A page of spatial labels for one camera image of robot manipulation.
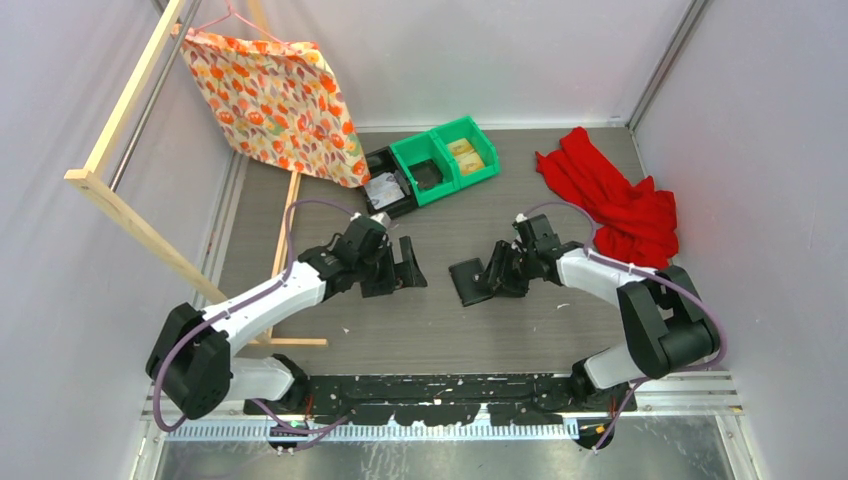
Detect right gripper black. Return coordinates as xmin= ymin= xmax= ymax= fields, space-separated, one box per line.
xmin=477 ymin=240 xmax=537 ymax=298

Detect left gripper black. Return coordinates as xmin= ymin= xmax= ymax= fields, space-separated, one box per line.
xmin=355 ymin=236 xmax=425 ymax=298

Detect black leather card holder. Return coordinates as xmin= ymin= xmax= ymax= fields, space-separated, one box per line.
xmin=448 ymin=258 xmax=494 ymax=307

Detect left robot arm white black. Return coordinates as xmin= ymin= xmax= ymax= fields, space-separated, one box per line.
xmin=145 ymin=214 xmax=427 ymax=431

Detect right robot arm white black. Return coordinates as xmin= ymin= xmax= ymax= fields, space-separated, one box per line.
xmin=471 ymin=215 xmax=722 ymax=411

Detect white cards in tray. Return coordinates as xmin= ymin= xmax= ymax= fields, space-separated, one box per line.
xmin=364 ymin=172 xmax=406 ymax=209

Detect black tray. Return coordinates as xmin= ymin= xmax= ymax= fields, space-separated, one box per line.
xmin=359 ymin=147 xmax=419 ymax=219

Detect dark item in bin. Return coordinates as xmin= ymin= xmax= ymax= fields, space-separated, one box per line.
xmin=409 ymin=159 xmax=444 ymax=191

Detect green bin with dark item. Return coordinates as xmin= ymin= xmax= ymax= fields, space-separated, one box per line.
xmin=390 ymin=131 xmax=460 ymax=207

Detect yellow packets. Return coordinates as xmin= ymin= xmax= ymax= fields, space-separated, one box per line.
xmin=447 ymin=138 xmax=485 ymax=176

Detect green bin with yellow packets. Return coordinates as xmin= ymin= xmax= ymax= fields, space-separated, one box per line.
xmin=432 ymin=116 xmax=501 ymax=189

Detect red cloth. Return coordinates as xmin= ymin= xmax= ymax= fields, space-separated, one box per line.
xmin=535 ymin=127 xmax=679 ymax=269

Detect floral fabric bag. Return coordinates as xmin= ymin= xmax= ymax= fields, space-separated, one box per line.
xmin=181 ymin=29 xmax=371 ymax=188

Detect pink hanger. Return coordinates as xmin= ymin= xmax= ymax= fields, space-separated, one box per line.
xmin=191 ymin=0 xmax=283 ymax=43

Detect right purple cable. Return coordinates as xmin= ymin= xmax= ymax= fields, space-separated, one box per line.
xmin=521 ymin=201 xmax=729 ymax=452

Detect purple cable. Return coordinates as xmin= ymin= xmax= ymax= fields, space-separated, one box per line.
xmin=521 ymin=201 xmax=729 ymax=452
xmin=152 ymin=198 xmax=362 ymax=458

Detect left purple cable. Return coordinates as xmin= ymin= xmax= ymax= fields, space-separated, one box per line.
xmin=152 ymin=198 xmax=362 ymax=458

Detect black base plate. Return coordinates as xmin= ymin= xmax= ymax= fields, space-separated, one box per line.
xmin=265 ymin=373 xmax=636 ymax=427

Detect wooden rack frame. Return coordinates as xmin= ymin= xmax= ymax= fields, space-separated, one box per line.
xmin=68 ymin=1 xmax=286 ymax=342

